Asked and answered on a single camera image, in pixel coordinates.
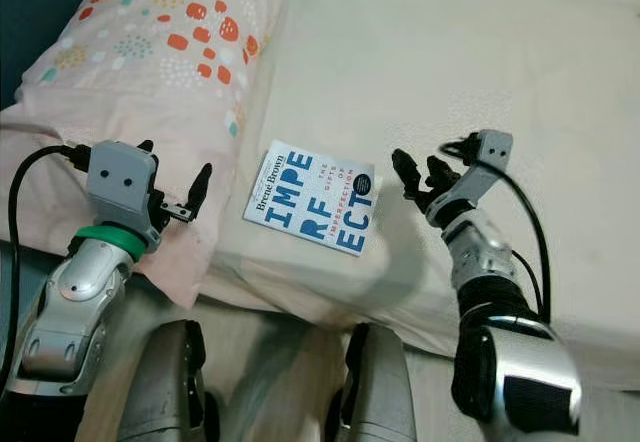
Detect pink patterned pillow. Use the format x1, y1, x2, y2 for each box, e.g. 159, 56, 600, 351
0, 0, 281, 308

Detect mattress with cream sheet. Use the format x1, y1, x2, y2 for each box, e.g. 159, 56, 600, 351
210, 0, 640, 393

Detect grey left robot leg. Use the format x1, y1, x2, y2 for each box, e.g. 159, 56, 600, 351
115, 317, 211, 442

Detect grey robot leg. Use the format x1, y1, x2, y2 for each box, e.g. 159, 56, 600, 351
115, 317, 211, 442
325, 322, 416, 442

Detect grey right robot leg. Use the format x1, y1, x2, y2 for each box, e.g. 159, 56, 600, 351
325, 322, 416, 442

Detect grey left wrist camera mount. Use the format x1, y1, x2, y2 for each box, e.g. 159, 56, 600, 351
87, 140, 161, 238

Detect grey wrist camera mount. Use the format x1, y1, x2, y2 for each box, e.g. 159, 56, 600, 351
87, 140, 161, 238
440, 129, 513, 203

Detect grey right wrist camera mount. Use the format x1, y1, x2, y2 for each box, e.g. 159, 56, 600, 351
440, 129, 513, 203

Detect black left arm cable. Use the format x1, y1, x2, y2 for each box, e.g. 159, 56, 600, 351
5, 145, 96, 383

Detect dark blue bed frame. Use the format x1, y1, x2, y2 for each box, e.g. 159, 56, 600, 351
0, 0, 131, 113

